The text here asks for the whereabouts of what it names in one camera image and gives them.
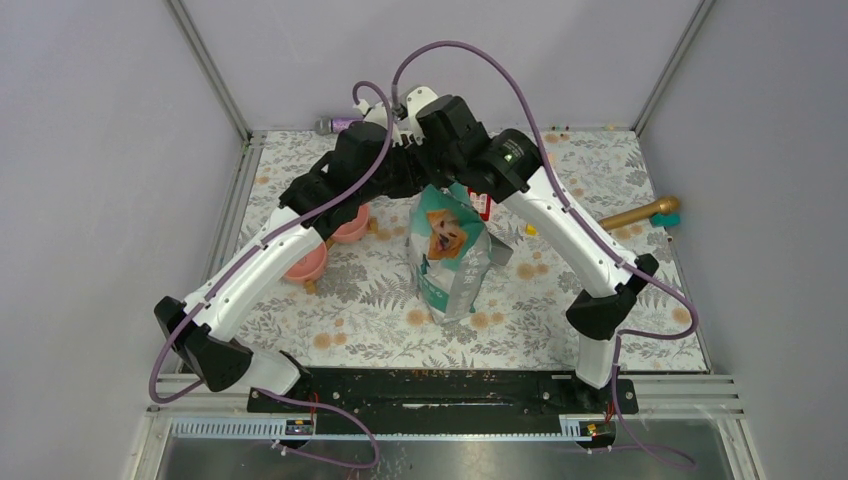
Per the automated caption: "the green pet food bag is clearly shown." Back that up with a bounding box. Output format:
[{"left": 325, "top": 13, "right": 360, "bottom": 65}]
[{"left": 407, "top": 184, "right": 492, "bottom": 325}]

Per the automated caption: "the silver metal scoop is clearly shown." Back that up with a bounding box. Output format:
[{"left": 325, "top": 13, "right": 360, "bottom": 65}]
[{"left": 489, "top": 233, "right": 514, "bottom": 267}]

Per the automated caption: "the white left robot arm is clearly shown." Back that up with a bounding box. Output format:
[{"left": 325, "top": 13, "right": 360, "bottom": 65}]
[{"left": 154, "top": 121, "right": 429, "bottom": 411}]

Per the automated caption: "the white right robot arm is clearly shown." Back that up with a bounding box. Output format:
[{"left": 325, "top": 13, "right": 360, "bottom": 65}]
[{"left": 404, "top": 87, "right": 658, "bottom": 412}]

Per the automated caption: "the pink double pet bowl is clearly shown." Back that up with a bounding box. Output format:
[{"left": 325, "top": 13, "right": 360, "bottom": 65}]
[{"left": 283, "top": 204, "right": 378, "bottom": 295}]

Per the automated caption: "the red toy block tray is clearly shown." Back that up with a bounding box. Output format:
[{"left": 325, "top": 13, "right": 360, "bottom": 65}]
[{"left": 467, "top": 187, "right": 492, "bottom": 222}]

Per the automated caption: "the purple glitter toy microphone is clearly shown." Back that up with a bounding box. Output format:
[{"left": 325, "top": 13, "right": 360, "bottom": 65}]
[{"left": 314, "top": 117, "right": 360, "bottom": 136}]

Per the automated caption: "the floral patterned table mat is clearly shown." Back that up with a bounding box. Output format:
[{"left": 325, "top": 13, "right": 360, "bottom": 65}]
[{"left": 223, "top": 129, "right": 710, "bottom": 374}]

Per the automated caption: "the teal block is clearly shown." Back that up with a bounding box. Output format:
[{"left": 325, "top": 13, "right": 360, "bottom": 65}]
[{"left": 649, "top": 213, "right": 681, "bottom": 228}]

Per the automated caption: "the gold toy microphone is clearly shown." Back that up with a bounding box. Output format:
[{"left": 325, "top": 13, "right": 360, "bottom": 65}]
[{"left": 598, "top": 196, "right": 680, "bottom": 231}]

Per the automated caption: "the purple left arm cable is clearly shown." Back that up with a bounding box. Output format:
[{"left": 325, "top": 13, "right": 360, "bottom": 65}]
[{"left": 147, "top": 80, "right": 399, "bottom": 470}]

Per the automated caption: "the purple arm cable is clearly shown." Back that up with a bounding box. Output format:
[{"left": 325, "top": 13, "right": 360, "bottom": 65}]
[
  {"left": 390, "top": 40, "right": 701, "bottom": 472},
  {"left": 147, "top": 80, "right": 399, "bottom": 470}
]

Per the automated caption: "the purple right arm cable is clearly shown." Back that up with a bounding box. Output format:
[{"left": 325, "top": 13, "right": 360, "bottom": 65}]
[{"left": 390, "top": 40, "right": 701, "bottom": 472}]

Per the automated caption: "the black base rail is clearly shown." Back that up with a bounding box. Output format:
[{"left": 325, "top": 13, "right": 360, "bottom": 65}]
[{"left": 247, "top": 367, "right": 639, "bottom": 435}]

